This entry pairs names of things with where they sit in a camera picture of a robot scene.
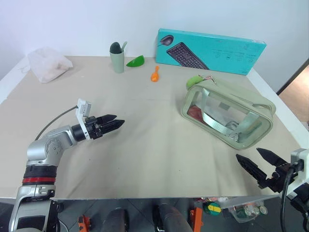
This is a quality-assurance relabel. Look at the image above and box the green rounded toy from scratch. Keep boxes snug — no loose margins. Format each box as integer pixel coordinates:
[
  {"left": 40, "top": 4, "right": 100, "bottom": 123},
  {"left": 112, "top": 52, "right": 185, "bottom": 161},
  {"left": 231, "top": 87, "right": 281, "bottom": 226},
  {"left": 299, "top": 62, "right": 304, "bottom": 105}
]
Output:
[{"left": 186, "top": 75, "right": 204, "bottom": 88}]

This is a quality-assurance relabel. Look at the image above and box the sage green cup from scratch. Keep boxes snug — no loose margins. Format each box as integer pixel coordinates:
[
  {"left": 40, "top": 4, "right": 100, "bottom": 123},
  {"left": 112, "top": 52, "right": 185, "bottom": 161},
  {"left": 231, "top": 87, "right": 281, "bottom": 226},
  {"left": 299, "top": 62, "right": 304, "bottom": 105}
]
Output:
[{"left": 110, "top": 49, "right": 126, "bottom": 74}]

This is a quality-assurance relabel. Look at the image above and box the orange stand post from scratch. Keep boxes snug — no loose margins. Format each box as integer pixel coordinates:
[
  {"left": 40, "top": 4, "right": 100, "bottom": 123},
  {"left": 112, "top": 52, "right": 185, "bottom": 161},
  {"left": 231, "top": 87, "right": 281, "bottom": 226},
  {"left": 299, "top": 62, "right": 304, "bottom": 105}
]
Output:
[{"left": 190, "top": 200, "right": 204, "bottom": 232}]

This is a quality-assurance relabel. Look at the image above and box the white plastic bag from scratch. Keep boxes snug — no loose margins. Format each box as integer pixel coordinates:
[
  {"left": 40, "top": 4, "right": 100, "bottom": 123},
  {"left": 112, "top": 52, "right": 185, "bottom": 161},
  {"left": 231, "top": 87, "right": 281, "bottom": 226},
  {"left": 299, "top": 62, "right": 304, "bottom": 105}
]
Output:
[{"left": 27, "top": 46, "right": 74, "bottom": 84}]

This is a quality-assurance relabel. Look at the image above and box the beige table mat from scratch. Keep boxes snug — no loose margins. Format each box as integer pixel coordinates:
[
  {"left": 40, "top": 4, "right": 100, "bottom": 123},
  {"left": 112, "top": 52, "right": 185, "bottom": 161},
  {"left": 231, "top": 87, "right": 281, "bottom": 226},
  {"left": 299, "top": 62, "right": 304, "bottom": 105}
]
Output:
[{"left": 0, "top": 56, "right": 303, "bottom": 201}]

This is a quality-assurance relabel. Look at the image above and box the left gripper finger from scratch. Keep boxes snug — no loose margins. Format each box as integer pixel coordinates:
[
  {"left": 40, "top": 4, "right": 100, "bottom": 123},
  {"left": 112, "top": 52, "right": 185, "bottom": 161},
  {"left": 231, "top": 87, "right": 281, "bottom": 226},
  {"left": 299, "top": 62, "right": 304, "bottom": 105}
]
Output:
[
  {"left": 102, "top": 119, "right": 126, "bottom": 136},
  {"left": 97, "top": 114, "right": 118, "bottom": 125}
]

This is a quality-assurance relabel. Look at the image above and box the teal keyboard box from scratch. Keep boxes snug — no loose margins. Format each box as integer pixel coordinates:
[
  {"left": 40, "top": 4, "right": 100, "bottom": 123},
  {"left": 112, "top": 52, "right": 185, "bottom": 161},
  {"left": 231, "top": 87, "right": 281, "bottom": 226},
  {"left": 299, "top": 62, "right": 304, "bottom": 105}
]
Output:
[{"left": 155, "top": 28, "right": 267, "bottom": 76}]

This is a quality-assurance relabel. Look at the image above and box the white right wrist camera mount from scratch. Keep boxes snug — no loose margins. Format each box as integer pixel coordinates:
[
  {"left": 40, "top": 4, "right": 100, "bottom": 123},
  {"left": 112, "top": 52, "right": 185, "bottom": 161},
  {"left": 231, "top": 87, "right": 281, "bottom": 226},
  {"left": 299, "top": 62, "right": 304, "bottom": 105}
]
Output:
[{"left": 289, "top": 148, "right": 309, "bottom": 182}]

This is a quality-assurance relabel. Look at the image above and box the green plastic half shell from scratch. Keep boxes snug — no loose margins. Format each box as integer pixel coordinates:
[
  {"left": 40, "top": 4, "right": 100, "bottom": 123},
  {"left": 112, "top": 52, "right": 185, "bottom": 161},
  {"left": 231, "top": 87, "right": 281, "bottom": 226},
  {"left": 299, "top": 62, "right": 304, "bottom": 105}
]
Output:
[{"left": 125, "top": 55, "right": 146, "bottom": 68}]

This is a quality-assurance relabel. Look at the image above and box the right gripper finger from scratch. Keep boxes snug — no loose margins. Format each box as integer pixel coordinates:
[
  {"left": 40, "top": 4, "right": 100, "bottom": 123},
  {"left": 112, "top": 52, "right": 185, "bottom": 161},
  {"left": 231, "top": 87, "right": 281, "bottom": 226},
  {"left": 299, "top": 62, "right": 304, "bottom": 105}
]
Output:
[
  {"left": 256, "top": 147, "right": 286, "bottom": 168},
  {"left": 236, "top": 154, "right": 267, "bottom": 189}
]

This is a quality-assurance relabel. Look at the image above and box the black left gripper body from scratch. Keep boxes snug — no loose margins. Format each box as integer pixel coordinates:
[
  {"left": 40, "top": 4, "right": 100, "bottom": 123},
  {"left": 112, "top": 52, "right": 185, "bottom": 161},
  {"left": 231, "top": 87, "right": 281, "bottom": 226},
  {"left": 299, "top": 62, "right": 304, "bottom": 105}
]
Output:
[{"left": 84, "top": 116, "right": 105, "bottom": 141}]

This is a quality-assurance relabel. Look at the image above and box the clear green zip pouch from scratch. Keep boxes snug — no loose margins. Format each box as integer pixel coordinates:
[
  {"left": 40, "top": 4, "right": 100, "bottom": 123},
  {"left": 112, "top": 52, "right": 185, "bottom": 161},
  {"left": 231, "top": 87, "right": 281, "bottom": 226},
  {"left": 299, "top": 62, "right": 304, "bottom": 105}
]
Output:
[{"left": 181, "top": 75, "right": 277, "bottom": 151}]

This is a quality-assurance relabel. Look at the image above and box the dark green rounded brush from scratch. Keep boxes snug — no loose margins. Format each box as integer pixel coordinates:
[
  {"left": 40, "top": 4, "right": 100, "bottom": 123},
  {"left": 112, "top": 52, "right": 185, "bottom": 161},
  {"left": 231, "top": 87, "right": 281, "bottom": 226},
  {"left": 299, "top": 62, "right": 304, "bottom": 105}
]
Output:
[{"left": 109, "top": 42, "right": 123, "bottom": 54}]

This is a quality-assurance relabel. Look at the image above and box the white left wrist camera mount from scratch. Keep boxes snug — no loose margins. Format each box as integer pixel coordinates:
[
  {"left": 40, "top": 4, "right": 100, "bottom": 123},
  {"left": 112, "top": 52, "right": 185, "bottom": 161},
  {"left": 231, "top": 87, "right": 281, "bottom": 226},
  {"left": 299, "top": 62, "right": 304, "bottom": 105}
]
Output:
[{"left": 76, "top": 98, "right": 94, "bottom": 141}]

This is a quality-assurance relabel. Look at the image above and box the clear bag with small items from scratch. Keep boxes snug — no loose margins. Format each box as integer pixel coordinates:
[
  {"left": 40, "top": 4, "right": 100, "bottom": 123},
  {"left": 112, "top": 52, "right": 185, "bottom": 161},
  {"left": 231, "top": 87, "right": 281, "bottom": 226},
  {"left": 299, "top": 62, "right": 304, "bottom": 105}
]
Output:
[{"left": 221, "top": 195, "right": 276, "bottom": 223}]

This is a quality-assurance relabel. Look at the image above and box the dark red cloth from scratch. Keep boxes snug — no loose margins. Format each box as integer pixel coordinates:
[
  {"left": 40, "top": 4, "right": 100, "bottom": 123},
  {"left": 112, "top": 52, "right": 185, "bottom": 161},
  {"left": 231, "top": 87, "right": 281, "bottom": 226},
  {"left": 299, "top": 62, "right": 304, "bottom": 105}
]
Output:
[{"left": 188, "top": 105, "right": 204, "bottom": 119}]

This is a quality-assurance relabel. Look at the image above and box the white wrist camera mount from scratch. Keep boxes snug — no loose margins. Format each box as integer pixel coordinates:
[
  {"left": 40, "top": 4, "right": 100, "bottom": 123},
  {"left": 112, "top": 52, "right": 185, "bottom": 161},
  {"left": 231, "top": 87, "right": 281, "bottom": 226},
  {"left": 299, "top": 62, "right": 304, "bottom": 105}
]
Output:
[
  {"left": 289, "top": 148, "right": 309, "bottom": 182},
  {"left": 76, "top": 98, "right": 94, "bottom": 141}
]

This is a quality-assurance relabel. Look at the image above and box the orange plastic scoop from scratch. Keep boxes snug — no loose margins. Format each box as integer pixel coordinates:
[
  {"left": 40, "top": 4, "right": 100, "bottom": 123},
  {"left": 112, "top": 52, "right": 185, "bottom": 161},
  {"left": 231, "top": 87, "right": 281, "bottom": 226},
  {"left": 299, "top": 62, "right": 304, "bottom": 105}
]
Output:
[{"left": 150, "top": 65, "right": 160, "bottom": 83}]

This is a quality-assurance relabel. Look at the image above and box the dark rounded shape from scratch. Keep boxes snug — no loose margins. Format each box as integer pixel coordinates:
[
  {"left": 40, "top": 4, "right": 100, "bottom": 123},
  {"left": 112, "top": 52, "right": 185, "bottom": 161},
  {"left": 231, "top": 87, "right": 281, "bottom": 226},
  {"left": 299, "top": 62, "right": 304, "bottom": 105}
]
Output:
[{"left": 153, "top": 203, "right": 190, "bottom": 232}]

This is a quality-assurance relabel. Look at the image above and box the grey left arm cable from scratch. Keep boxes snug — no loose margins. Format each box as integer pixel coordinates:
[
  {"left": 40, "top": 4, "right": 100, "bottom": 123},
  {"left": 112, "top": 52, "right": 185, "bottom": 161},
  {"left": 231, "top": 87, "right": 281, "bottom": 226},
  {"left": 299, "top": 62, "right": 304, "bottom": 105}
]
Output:
[{"left": 34, "top": 106, "right": 79, "bottom": 141}]

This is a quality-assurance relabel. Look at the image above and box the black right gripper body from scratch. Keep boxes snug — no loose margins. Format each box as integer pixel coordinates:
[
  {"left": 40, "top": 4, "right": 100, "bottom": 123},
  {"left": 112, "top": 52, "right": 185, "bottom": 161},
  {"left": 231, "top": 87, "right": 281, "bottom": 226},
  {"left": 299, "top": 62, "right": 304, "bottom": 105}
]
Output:
[{"left": 257, "top": 162, "right": 299, "bottom": 194}]

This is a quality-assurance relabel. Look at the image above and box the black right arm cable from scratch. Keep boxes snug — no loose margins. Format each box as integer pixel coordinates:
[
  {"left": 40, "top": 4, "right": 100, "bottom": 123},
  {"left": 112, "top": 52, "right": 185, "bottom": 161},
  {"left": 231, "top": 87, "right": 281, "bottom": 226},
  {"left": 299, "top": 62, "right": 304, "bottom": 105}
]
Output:
[{"left": 281, "top": 166, "right": 298, "bottom": 232}]

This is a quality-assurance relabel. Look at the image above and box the orange black tool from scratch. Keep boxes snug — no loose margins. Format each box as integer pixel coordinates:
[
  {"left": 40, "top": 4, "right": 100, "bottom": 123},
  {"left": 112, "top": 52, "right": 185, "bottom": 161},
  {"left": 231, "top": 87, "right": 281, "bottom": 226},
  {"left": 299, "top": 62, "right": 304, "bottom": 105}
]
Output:
[{"left": 77, "top": 215, "right": 92, "bottom": 232}]

